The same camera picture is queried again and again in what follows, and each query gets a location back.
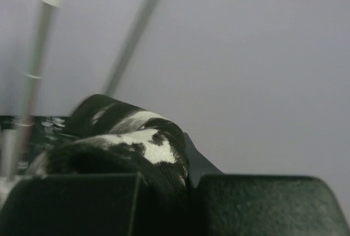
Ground silver clothes rack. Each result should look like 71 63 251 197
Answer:
1 0 62 182

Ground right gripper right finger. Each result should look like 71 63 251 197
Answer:
185 135 346 235

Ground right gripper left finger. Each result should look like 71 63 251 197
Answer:
1 174 145 235

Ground right aluminium corner post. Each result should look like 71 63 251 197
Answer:
102 0 159 96

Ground black white tie-dye trousers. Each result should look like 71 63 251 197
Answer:
26 94 192 236

